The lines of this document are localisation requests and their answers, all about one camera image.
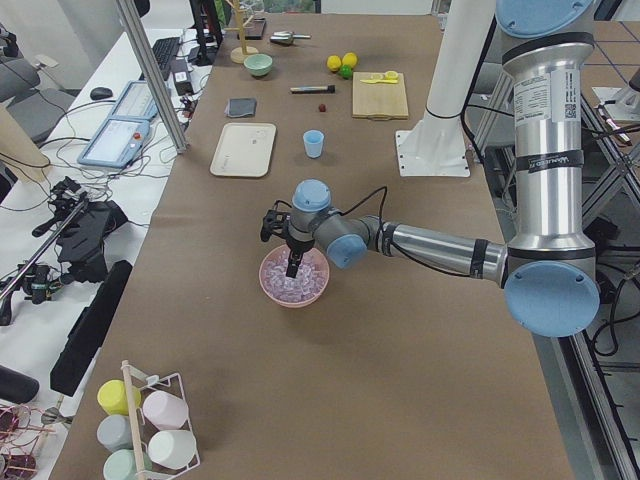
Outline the mint green cup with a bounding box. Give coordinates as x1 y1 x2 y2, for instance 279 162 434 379
102 449 137 480

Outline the white wire cup rack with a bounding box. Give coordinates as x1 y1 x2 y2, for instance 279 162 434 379
121 360 201 479

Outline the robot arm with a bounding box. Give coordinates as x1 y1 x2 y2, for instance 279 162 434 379
276 1 600 337

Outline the pink cup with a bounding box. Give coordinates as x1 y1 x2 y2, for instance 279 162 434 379
142 391 189 430

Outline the steel muddler black tip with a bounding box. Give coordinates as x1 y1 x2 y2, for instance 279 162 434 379
290 84 336 95

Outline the mint green bowl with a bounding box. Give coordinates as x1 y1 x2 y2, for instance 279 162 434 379
243 53 273 78

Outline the black bar speaker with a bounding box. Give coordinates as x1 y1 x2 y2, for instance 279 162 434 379
50 260 132 397

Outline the light blue plastic cup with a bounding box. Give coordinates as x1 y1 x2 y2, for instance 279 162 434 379
303 129 324 159

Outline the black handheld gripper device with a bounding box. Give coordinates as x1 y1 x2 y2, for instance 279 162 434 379
1 177 128 326

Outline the grey cup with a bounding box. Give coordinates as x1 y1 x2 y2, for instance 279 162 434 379
96 414 133 452

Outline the black computer mouse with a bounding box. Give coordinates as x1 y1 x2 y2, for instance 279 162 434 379
89 87 113 101

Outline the grey folded cloth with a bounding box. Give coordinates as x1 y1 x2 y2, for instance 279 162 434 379
225 97 257 118

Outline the white cup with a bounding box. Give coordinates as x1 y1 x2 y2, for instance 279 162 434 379
147 430 197 470

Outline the yellow cup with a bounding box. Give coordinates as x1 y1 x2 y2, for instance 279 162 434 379
97 379 128 416

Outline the cream rabbit tray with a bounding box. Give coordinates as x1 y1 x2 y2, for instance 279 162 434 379
210 122 277 178

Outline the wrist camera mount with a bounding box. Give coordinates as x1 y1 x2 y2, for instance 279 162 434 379
260 200 292 242

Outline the yellow lemon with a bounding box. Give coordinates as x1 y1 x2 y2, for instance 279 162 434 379
342 52 358 70
326 55 342 72

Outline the wooden cutting board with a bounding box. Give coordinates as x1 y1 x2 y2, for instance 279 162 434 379
352 72 409 120

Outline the black power adapter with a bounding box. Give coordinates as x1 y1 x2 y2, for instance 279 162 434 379
171 58 194 95

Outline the pink bowl of ice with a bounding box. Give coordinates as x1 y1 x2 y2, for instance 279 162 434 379
259 245 330 308

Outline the green lime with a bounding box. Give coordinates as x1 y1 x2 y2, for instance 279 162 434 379
339 65 353 80

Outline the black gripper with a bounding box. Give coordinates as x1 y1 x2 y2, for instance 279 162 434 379
285 233 315 278

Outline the teach pendant tablet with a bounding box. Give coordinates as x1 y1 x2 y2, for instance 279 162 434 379
77 117 150 169
110 80 158 121

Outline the wooden cup tree stand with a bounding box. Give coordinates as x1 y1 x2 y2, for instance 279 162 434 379
226 0 258 64

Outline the steel ice scoop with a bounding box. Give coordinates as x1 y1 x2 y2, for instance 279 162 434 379
269 31 312 46

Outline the aluminium frame post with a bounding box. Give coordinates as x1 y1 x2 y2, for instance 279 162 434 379
115 0 188 154

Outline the black keyboard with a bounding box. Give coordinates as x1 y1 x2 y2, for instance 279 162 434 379
152 37 181 81

